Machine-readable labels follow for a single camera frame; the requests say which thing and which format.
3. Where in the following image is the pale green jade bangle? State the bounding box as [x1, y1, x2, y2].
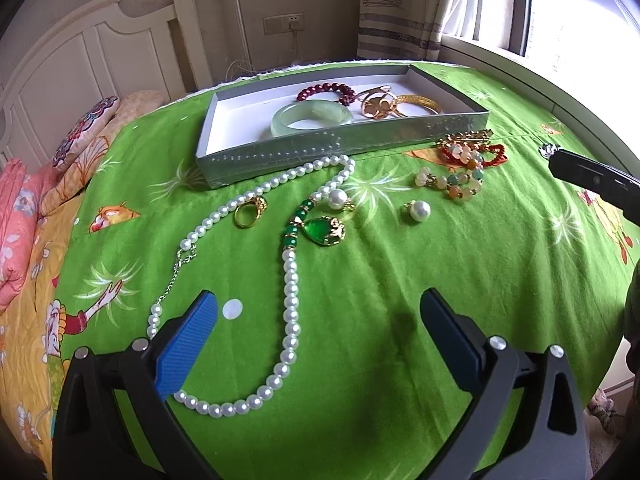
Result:
[271, 100, 354, 138]

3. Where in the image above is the striped printed curtain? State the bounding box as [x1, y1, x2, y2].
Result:
[357, 0, 493, 61]

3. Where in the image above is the yellow patterned pillow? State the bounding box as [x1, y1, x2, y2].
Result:
[40, 91, 166, 216]

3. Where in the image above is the green printed blanket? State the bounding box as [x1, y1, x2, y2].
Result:
[52, 57, 640, 480]

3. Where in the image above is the multicolour stone bead bracelet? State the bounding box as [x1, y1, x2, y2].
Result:
[415, 145, 486, 201]

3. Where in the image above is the red knotted cord bracelet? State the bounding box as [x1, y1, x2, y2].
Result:
[434, 140, 509, 167]

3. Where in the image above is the embroidered floral cushion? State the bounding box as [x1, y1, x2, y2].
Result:
[52, 97, 121, 171]

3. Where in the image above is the wall socket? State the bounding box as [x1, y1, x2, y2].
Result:
[263, 12, 304, 36]

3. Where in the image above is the pink floral quilt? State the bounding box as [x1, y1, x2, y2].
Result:
[0, 158, 56, 311]

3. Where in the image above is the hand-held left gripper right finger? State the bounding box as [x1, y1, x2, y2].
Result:
[420, 287, 591, 480]

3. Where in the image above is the white charging cable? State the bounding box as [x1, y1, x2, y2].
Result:
[225, 29, 302, 76]

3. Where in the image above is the yellow cartoon bed sheet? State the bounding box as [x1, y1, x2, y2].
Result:
[0, 205, 91, 480]

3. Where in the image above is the gold bangle with charm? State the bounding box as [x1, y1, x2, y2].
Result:
[361, 85, 401, 121]

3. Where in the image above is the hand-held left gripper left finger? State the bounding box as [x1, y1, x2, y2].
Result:
[52, 290, 221, 480]

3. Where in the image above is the slim white lamp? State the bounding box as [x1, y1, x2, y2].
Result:
[231, 0, 253, 73]

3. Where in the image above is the large pearl with gold cap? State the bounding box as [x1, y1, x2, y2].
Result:
[404, 200, 432, 223]
[326, 189, 357, 214]

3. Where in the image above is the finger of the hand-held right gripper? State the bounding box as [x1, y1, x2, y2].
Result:
[548, 148, 640, 226]

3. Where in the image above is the white wooden headboard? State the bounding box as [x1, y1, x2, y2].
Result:
[0, 0, 213, 161]

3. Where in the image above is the dark cloth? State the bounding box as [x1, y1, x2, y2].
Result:
[622, 260, 640, 441]

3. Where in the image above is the dark red bead bracelet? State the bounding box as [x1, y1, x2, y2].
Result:
[296, 84, 357, 107]

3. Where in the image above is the pearl necklace with green pendant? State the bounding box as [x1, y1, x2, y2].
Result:
[146, 155, 357, 417]

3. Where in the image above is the window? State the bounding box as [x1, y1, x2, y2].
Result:
[440, 0, 640, 126]

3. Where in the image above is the gold ring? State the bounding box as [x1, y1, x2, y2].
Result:
[234, 196, 268, 229]

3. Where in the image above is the grey cardboard jewelry box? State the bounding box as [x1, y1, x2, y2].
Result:
[196, 64, 491, 190]

